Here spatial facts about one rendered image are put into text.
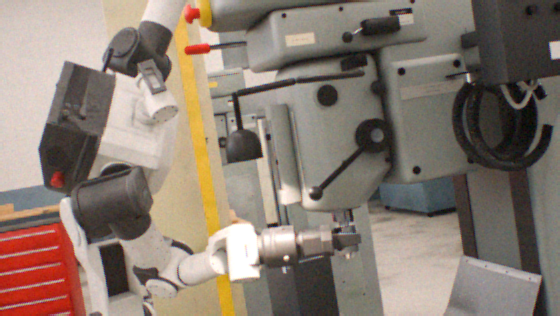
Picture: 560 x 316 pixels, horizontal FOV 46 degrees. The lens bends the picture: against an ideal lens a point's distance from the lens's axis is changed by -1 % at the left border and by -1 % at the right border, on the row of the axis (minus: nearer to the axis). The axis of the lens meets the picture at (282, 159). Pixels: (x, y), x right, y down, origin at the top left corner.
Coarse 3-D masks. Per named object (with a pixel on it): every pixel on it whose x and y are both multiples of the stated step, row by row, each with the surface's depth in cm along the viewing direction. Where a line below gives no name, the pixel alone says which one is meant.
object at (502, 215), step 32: (512, 96) 140; (544, 160) 140; (480, 192) 159; (512, 192) 146; (544, 192) 140; (480, 224) 161; (512, 224) 149; (544, 224) 140; (480, 256) 164; (512, 256) 151; (544, 256) 140; (544, 288) 142
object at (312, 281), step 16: (320, 256) 185; (272, 272) 196; (288, 272) 184; (304, 272) 182; (320, 272) 184; (272, 288) 198; (288, 288) 186; (304, 288) 182; (320, 288) 184; (272, 304) 200; (288, 304) 188; (304, 304) 182; (320, 304) 184; (336, 304) 186
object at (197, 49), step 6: (234, 42) 148; (240, 42) 148; (246, 42) 148; (186, 48) 144; (192, 48) 144; (198, 48) 145; (204, 48) 145; (210, 48) 146; (216, 48) 147; (222, 48) 147; (228, 48) 148; (186, 54) 145; (192, 54) 145; (198, 54) 146
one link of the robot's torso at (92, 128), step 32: (64, 64) 154; (64, 96) 148; (96, 96) 152; (128, 96) 156; (64, 128) 144; (96, 128) 147; (128, 128) 151; (160, 128) 155; (64, 160) 152; (96, 160) 147; (128, 160) 148; (160, 160) 151; (64, 192) 165
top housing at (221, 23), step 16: (224, 0) 127; (240, 0) 126; (256, 0) 126; (272, 0) 127; (288, 0) 128; (304, 0) 129; (320, 0) 130; (336, 0) 132; (352, 0) 133; (224, 16) 129; (240, 16) 130; (256, 16) 133; (224, 32) 147
